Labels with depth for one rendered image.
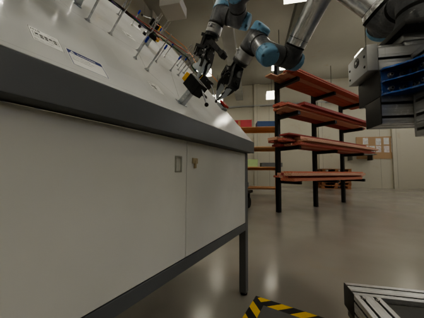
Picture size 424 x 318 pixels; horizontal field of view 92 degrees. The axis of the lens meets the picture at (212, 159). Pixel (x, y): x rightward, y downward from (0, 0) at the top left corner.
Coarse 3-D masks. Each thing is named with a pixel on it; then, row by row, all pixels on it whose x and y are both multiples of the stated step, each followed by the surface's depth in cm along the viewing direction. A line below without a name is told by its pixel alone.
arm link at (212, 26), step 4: (208, 24) 98; (212, 24) 97; (216, 24) 96; (208, 28) 97; (212, 28) 97; (216, 28) 97; (220, 28) 98; (212, 32) 98; (216, 32) 98; (220, 32) 99
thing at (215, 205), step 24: (192, 144) 74; (192, 168) 74; (216, 168) 89; (240, 168) 112; (192, 192) 73; (216, 192) 88; (240, 192) 111; (192, 216) 73; (216, 216) 88; (240, 216) 110; (192, 240) 72
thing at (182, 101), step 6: (192, 78) 67; (198, 78) 71; (186, 84) 68; (192, 84) 67; (198, 84) 66; (186, 90) 70; (192, 90) 67; (198, 90) 67; (204, 90) 69; (186, 96) 70; (198, 96) 70; (180, 102) 71; (186, 102) 72
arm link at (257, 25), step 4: (256, 20) 79; (256, 24) 78; (260, 24) 78; (252, 28) 79; (256, 28) 78; (260, 28) 78; (264, 28) 77; (268, 28) 79; (248, 32) 81; (252, 32) 79; (256, 32) 79; (260, 32) 78; (264, 32) 78; (268, 32) 79; (248, 36) 81; (252, 36) 79; (244, 40) 83; (248, 40) 81; (240, 44) 86; (244, 44) 83; (248, 44) 82; (244, 48) 83; (248, 48) 83; (248, 52) 84
